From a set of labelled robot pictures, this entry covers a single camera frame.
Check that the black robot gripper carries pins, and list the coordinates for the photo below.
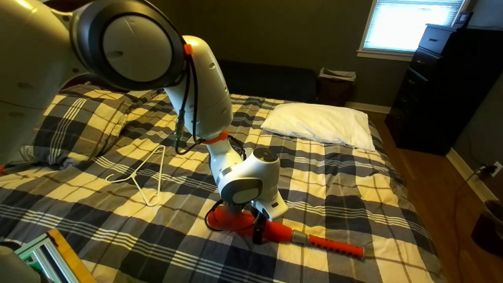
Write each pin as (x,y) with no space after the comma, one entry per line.
(266,199)

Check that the orange foam baseball bat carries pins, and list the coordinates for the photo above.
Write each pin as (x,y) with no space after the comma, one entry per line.
(263,231)

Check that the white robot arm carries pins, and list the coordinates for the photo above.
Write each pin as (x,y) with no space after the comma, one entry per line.
(130,45)

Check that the green framed wooden object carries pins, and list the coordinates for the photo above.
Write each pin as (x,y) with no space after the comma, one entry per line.
(46,259)

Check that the dark floor object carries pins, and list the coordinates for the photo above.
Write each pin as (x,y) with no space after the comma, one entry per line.
(488,232)

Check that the white pillow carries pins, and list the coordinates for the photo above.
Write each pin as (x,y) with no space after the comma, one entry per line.
(321,124)

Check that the plaid bed comforter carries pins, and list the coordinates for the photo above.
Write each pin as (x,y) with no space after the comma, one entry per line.
(137,216)

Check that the small waste bin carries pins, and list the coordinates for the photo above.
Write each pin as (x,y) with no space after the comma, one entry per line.
(335,87)

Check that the plaid pillow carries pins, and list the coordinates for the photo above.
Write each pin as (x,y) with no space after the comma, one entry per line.
(79,125)

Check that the bright window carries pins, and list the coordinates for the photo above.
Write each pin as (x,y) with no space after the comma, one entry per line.
(395,28)

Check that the black dresser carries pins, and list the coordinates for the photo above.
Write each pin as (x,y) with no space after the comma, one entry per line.
(450,75)

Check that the wall outlet with plug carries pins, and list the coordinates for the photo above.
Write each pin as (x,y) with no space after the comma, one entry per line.
(489,171)

